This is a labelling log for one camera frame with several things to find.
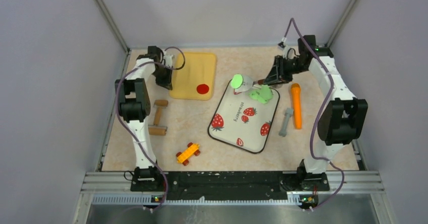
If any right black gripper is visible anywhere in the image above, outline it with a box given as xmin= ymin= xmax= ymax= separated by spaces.
xmin=264 ymin=55 xmax=307 ymax=87

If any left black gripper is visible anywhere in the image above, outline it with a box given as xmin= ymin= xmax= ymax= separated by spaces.
xmin=151 ymin=65 xmax=173 ymax=90

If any green dough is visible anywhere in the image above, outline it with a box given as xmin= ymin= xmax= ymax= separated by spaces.
xmin=248 ymin=85 xmax=273 ymax=104

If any metal scraper brown handle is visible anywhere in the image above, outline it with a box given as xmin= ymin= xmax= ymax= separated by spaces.
xmin=235 ymin=75 xmax=265 ymax=92

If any yellow tray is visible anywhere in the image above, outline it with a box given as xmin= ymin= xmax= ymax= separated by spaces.
xmin=169 ymin=52 xmax=217 ymax=100

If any round green dough wrapper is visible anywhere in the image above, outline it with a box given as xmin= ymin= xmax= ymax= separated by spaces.
xmin=230 ymin=74 xmax=244 ymax=89

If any white strawberry tray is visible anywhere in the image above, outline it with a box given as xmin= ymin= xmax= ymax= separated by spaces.
xmin=207 ymin=82 xmax=280 ymax=154

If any wooden rolling pin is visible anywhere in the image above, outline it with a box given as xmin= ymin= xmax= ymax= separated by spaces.
xmin=148 ymin=99 xmax=169 ymax=136

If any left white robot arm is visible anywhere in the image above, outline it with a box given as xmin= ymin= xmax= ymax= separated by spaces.
xmin=115 ymin=46 xmax=173 ymax=190

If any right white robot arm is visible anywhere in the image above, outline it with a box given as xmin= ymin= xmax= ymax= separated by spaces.
xmin=259 ymin=35 xmax=368 ymax=191

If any red dough disc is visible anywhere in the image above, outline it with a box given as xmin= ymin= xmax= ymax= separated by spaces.
xmin=196 ymin=84 xmax=210 ymax=95

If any grey plastic tool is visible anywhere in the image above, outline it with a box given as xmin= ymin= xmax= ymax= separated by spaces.
xmin=279 ymin=108 xmax=294 ymax=137

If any yellow toy car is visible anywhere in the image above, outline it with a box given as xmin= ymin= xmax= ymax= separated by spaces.
xmin=176 ymin=142 xmax=201 ymax=166

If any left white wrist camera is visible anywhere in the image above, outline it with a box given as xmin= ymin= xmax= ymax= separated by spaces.
xmin=163 ymin=54 xmax=175 ymax=68

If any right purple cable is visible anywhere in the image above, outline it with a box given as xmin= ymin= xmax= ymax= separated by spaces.
xmin=278 ymin=18 xmax=345 ymax=211

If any purple cable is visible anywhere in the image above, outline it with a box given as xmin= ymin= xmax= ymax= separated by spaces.
xmin=114 ymin=46 xmax=186 ymax=212
xmin=278 ymin=18 xmax=345 ymax=211

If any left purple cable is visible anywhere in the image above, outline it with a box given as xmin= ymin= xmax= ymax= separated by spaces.
xmin=114 ymin=46 xmax=186 ymax=212

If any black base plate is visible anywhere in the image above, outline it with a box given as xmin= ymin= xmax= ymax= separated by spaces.
xmin=130 ymin=170 xmax=330 ymax=201

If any aluminium frame rail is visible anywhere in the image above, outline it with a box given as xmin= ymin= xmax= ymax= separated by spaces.
xmin=73 ymin=171 xmax=397 ymax=223

